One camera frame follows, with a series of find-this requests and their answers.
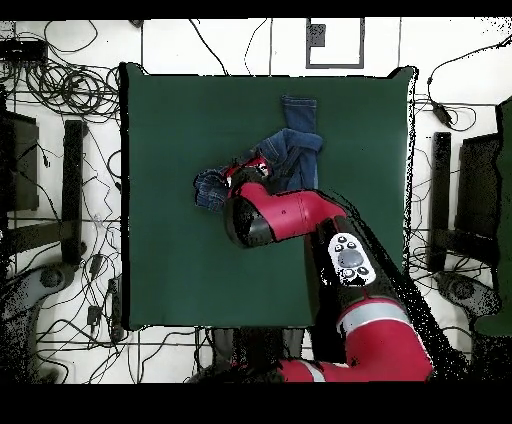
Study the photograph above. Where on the blue denim jeans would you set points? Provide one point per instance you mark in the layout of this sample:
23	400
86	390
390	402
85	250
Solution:
300	116

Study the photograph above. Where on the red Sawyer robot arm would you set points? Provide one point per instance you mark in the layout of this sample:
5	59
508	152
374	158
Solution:
296	208

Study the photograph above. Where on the black flat box device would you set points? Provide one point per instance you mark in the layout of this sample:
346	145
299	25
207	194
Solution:
22	50

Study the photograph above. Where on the dark green table cloth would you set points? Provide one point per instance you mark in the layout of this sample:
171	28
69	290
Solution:
180	260

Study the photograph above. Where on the black metal bar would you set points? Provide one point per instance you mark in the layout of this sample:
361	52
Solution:
72	192
439	200

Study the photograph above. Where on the black power adapter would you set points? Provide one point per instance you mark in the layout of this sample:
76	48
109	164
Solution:
442	112

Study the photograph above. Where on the black power strip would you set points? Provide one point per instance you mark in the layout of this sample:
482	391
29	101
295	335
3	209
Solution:
116	308

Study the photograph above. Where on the small black plug adapter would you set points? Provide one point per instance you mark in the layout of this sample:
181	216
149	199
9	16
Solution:
94	315

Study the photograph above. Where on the black case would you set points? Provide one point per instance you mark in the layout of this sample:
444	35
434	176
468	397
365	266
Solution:
20	164
478	188

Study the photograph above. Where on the green cloth drape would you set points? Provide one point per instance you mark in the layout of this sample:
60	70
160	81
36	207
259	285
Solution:
504	200

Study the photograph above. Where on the grey square frame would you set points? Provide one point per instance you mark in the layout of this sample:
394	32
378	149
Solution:
335	64

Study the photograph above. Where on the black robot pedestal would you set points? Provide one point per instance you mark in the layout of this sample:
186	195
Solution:
256	344

